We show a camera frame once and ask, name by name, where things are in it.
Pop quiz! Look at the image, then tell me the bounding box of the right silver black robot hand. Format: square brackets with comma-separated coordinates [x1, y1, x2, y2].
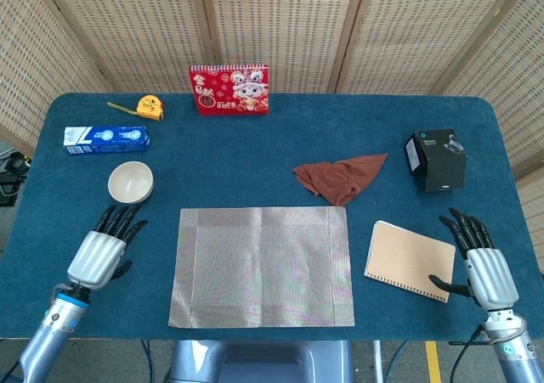
[428, 206, 520, 312]

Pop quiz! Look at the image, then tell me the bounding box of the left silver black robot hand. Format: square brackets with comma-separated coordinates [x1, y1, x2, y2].
[66, 205, 149, 291]

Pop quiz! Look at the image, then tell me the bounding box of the cream round bowl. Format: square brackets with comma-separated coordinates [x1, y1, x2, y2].
[107, 161, 155, 205]

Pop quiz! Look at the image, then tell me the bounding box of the gray woven placemat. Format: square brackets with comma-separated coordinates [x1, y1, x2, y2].
[167, 206, 356, 329]

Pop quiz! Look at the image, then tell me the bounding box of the gray blue robot base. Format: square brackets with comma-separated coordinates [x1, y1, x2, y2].
[168, 339, 354, 383]

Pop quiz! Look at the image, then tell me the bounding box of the woven bamboo folding screen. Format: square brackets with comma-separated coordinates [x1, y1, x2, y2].
[0, 0, 544, 273]

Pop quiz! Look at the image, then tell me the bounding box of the kraft spiral notebook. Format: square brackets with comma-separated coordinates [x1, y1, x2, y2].
[363, 220, 457, 304]

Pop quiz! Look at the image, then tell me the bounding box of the black floor equipment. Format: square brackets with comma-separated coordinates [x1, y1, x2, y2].
[0, 151, 31, 208]

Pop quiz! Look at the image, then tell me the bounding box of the blue white toothpaste box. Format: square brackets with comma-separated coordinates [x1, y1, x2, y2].
[63, 125, 150, 156]

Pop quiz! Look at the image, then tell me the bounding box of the black cardboard box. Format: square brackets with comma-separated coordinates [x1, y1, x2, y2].
[403, 128, 468, 194]

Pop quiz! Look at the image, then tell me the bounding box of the yellow tape measure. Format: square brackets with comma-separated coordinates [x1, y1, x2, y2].
[106, 94, 165, 123]

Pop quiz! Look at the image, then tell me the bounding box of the brown crumpled cloth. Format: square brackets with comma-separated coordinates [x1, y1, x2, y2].
[292, 152, 389, 208]

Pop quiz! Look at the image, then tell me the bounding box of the blue felt table cover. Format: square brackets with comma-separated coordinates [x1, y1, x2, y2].
[0, 92, 543, 344]

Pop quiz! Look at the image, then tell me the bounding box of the red desk calendar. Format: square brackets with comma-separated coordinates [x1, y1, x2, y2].
[188, 63, 270, 115]

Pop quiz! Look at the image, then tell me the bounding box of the black cable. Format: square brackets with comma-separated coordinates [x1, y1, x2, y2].
[450, 325, 490, 383]

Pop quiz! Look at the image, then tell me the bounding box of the blue cable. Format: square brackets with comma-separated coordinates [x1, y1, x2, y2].
[385, 340, 410, 383]
[141, 339, 155, 383]

